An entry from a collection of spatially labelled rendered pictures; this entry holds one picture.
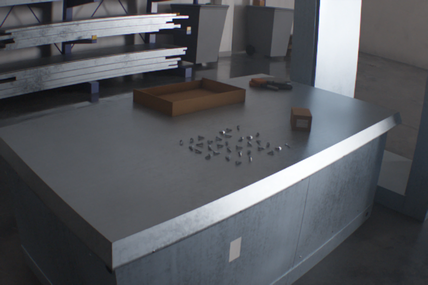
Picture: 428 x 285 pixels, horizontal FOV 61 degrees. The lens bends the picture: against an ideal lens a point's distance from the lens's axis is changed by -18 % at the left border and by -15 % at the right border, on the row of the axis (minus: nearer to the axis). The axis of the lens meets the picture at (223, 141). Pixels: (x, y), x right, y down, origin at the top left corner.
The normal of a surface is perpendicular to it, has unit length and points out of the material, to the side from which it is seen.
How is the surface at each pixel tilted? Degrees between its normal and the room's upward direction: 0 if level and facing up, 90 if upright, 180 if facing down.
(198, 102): 90
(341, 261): 0
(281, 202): 90
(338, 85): 90
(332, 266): 0
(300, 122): 90
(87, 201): 0
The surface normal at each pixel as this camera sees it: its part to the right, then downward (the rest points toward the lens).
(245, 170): 0.06, -0.94
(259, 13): -0.76, 0.26
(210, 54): 0.68, 0.39
